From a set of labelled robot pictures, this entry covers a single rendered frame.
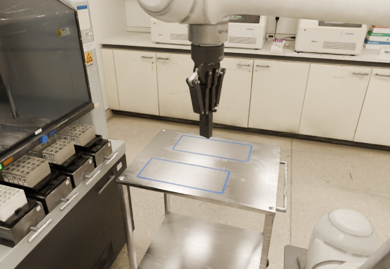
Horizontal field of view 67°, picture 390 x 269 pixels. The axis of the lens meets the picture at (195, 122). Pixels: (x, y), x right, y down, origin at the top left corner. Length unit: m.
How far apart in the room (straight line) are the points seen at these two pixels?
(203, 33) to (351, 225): 0.58
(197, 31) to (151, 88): 2.72
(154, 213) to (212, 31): 1.75
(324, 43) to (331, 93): 0.48
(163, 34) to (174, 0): 2.69
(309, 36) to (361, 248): 2.27
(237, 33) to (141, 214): 1.82
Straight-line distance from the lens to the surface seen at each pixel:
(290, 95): 3.02
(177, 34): 3.07
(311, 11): 0.51
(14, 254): 1.20
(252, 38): 2.91
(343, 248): 0.83
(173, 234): 1.69
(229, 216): 2.20
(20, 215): 1.16
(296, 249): 1.12
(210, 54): 0.65
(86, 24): 1.43
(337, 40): 2.91
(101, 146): 1.44
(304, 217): 2.31
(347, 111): 3.12
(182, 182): 1.14
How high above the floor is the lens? 1.52
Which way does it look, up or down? 26 degrees down
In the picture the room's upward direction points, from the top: straight up
